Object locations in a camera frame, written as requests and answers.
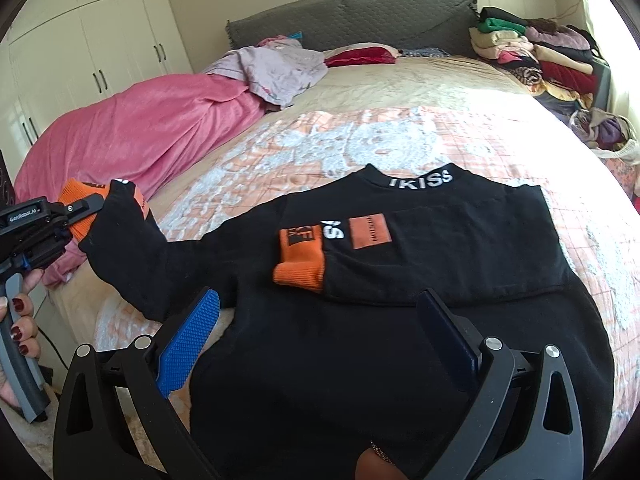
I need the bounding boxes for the person's right hand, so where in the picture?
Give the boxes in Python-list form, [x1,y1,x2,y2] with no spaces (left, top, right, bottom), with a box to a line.
[355,440,417,480]

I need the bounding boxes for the person's left hand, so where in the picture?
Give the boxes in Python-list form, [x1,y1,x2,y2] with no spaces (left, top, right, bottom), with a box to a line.
[0,269,46,407]

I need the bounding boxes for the stack of folded clothes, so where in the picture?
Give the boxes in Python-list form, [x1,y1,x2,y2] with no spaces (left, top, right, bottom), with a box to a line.
[467,6,612,111]

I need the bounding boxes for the black cable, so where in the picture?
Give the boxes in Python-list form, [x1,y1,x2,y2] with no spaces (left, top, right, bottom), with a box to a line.
[39,329,69,377]

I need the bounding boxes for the cream wardrobe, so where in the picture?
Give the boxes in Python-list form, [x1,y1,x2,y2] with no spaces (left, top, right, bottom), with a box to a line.
[0,0,194,161]

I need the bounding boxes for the bag of clothes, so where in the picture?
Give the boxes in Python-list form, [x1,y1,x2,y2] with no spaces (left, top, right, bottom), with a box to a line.
[570,107,640,162]

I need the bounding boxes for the peach patterned bed cover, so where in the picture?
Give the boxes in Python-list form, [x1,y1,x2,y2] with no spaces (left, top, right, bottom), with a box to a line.
[50,55,640,461]

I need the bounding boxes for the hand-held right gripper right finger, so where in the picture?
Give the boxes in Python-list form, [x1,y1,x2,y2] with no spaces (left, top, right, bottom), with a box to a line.
[416,289,584,480]

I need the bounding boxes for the black sweater with orange cuffs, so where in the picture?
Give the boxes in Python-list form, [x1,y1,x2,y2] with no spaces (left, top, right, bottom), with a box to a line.
[59,162,618,480]

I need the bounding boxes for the lilac garment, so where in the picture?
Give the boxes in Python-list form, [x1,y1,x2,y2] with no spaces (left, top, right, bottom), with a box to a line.
[200,35,329,111]

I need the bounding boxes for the dark patterned cloth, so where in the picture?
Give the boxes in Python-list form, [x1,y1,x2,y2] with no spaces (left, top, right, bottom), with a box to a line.
[400,47,452,59]

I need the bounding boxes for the pink blanket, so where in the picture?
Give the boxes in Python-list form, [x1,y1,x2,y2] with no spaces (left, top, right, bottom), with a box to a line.
[14,72,267,288]

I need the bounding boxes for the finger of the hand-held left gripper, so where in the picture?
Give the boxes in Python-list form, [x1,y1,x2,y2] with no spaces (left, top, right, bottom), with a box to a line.
[64,195,109,228]

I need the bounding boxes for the grey quilted headboard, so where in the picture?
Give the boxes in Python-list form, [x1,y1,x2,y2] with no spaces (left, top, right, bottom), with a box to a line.
[225,0,479,57]

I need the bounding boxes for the red pillow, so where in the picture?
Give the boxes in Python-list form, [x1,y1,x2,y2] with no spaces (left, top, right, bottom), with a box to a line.
[324,46,399,68]

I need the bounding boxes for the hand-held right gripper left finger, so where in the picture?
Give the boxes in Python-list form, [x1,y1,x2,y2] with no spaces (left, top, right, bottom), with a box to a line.
[52,287,221,480]

